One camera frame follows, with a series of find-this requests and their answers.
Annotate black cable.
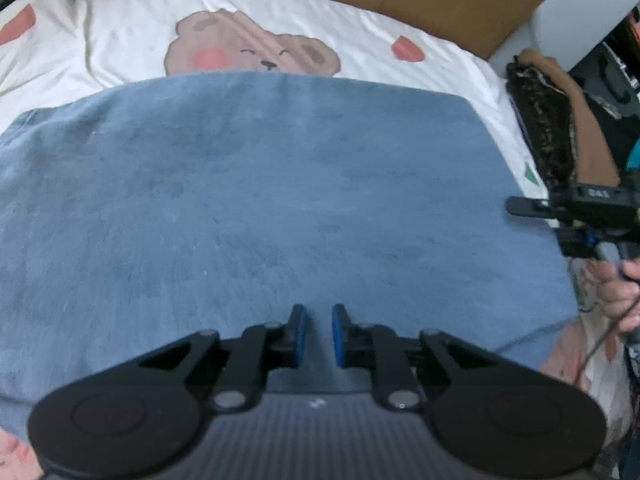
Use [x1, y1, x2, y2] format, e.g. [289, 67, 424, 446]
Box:
[574, 280, 640, 377]

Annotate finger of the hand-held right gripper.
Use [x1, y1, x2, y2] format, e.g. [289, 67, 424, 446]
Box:
[505, 196, 566, 220]

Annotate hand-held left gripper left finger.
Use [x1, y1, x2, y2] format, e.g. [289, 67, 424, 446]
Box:
[137, 304, 308, 408]

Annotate person's right hand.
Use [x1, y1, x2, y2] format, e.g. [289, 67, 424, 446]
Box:
[592, 259, 640, 332]

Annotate brown folded cloth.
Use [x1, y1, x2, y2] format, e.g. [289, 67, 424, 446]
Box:
[515, 49, 623, 186]

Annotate blue denim pants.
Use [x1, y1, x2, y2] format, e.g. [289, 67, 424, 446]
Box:
[0, 71, 581, 436]

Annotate bear printed blanket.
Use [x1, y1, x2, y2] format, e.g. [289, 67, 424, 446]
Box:
[0, 0, 640, 480]

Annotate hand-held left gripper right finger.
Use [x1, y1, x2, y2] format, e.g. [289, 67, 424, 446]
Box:
[331, 304, 501, 408]

